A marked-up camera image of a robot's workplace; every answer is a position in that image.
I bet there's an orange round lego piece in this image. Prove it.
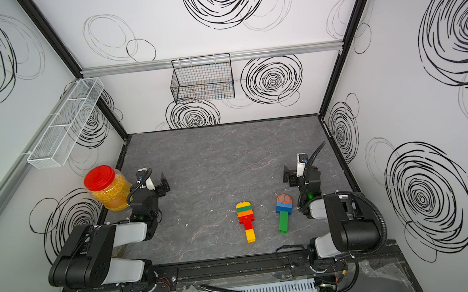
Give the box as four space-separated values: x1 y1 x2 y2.
276 194 293 206

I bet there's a light blue lego brick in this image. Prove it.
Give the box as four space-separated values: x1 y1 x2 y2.
276 202 293 215

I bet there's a green tall lego brick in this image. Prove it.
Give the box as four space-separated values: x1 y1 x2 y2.
279 211 289 234

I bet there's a yellow curved lego brick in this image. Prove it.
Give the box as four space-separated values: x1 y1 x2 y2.
236 201 251 211

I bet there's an orange long lego brick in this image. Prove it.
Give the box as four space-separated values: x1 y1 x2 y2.
238 210 254 218

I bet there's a yellow square lego brick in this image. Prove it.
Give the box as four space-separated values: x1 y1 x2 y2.
245 229 257 244

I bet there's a green lego plate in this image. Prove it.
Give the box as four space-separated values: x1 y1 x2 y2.
237 207 252 213

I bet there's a small red lego brick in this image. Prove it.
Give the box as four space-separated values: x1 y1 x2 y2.
244 222 253 230

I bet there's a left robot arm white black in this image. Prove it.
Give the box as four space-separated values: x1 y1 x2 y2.
48 169 171 289

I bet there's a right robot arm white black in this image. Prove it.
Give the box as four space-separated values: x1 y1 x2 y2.
283 165 388 259

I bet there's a plastic jar red lid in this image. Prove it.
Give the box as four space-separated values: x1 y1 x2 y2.
84 165 131 212

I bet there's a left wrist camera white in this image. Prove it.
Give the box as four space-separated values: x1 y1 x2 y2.
136 168 155 191

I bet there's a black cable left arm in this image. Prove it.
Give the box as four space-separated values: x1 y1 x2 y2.
124 178 151 205

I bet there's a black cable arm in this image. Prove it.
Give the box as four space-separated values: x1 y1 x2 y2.
291 134 391 261
124 178 151 205

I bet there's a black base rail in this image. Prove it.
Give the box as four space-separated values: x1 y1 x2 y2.
58 237 401 292

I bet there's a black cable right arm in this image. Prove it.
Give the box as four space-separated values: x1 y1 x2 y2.
291 134 391 261

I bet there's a black wire basket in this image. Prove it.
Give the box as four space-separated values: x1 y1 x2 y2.
170 53 235 104

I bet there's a white wire shelf basket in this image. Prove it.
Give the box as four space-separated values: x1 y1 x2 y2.
27 77 105 169

